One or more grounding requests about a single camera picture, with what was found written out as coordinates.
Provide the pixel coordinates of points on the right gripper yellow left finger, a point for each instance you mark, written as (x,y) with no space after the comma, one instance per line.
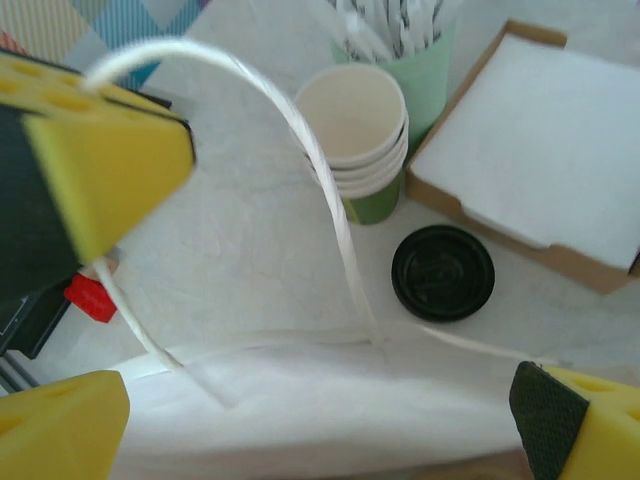
(55,430)

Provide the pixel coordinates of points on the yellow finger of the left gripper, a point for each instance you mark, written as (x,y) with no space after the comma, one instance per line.
(110,170)

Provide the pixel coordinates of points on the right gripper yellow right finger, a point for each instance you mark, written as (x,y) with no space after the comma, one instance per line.
(590,435)

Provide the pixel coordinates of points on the black plastic coffee lid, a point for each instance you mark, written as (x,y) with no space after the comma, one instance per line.
(442,272)

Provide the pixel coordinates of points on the white red printed paper bag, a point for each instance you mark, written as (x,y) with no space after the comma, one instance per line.
(300,410)

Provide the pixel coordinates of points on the green paper cup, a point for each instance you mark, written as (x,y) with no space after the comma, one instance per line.
(350,115)

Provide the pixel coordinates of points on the small wooden block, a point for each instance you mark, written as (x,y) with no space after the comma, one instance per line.
(112,261)

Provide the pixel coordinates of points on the red block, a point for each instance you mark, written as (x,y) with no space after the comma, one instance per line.
(92,297)

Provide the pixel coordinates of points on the stacked green paper cups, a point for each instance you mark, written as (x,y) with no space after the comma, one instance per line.
(375,207)

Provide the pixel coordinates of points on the brown cardboard napkin tray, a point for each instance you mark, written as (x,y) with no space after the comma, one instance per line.
(440,200)

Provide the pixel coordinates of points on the white wrapped paper straw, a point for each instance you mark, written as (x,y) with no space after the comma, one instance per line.
(360,30)
(402,25)
(430,20)

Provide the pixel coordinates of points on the white napkin stack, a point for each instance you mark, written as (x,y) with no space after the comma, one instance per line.
(525,130)

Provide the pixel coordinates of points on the mint green straw holder cup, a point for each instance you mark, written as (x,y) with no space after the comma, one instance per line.
(425,85)

